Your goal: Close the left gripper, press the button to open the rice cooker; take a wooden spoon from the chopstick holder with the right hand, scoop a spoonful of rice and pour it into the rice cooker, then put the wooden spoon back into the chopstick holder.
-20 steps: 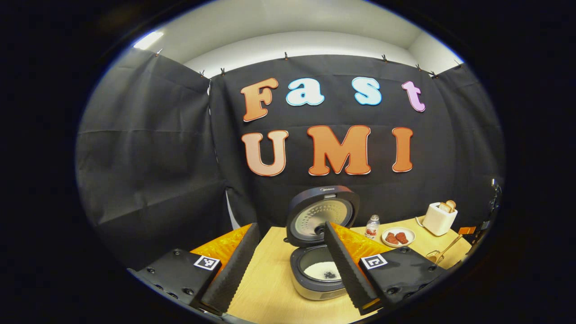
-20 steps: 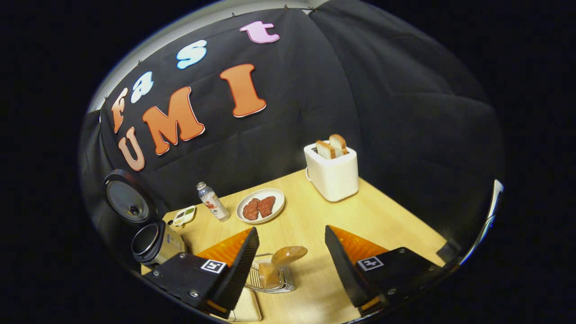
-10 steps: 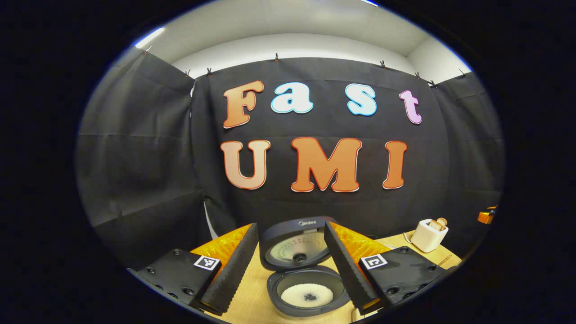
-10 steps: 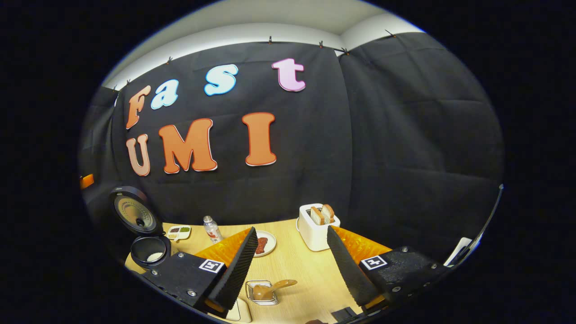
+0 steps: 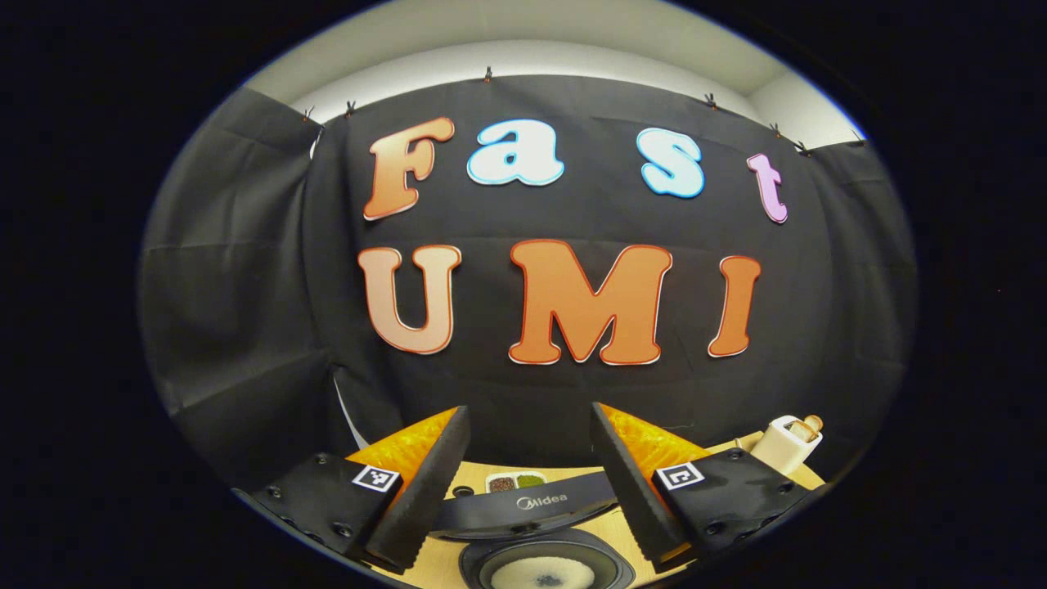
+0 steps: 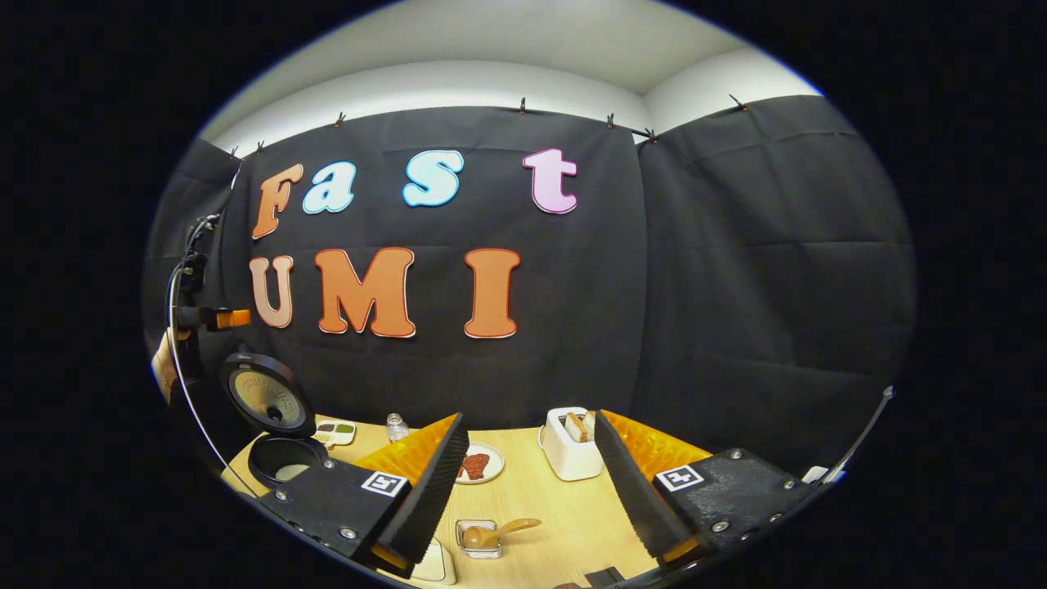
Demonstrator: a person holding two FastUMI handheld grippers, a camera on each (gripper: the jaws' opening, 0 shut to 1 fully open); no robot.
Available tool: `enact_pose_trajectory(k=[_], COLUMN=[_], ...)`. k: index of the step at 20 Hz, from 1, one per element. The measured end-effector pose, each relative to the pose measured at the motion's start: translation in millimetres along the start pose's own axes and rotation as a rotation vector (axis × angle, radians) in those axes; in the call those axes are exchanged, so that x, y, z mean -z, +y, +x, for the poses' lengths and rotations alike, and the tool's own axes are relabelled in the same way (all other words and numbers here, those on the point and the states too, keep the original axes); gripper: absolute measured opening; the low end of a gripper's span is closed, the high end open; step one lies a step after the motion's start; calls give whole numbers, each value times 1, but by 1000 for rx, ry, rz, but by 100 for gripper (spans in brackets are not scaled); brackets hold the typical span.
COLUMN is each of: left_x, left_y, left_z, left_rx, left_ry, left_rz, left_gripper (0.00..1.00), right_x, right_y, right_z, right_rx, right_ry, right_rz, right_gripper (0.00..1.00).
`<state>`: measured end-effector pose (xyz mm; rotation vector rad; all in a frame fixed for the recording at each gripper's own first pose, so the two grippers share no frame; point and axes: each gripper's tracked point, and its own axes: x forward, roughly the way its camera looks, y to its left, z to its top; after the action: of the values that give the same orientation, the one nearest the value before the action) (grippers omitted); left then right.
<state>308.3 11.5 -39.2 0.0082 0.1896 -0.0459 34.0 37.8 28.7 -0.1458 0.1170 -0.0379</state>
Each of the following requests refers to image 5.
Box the white toaster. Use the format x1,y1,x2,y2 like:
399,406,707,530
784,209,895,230
751,415,824,475

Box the black rice cooker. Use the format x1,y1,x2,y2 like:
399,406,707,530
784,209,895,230
427,473,639,589

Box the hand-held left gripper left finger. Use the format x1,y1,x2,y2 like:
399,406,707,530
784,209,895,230
232,405,473,575

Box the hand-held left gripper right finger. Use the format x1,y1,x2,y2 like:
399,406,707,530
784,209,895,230
589,401,827,574

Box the black backdrop cloth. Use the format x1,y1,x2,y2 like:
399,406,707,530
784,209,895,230
137,74,917,492

